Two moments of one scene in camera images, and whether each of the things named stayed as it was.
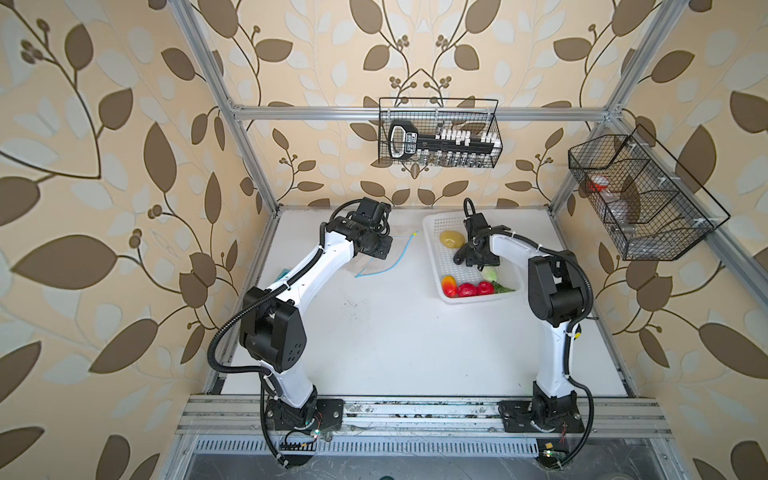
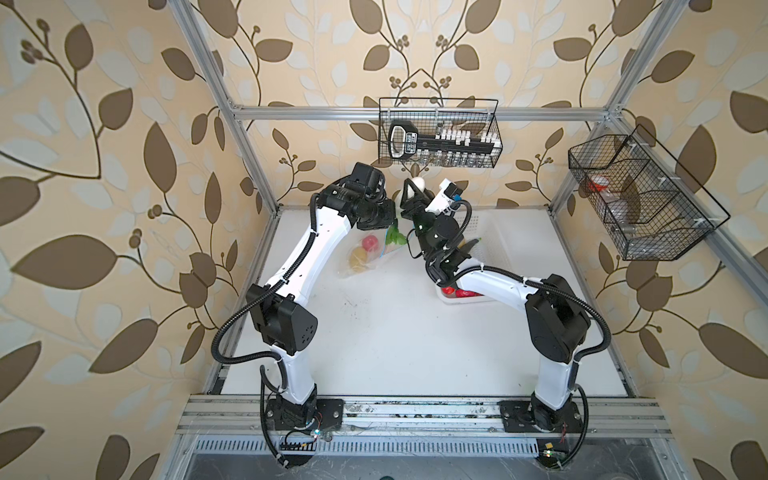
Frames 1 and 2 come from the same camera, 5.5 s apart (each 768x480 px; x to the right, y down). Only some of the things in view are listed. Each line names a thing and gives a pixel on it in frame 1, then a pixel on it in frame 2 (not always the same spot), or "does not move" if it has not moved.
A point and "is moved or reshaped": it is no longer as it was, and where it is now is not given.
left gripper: [381, 251] → [387, 217]
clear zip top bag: [362, 264] is moved or reshaped
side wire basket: [651, 208] does not move
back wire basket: [449, 133] does not move
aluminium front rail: [248, 415] does not move
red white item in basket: [599, 183] does not move
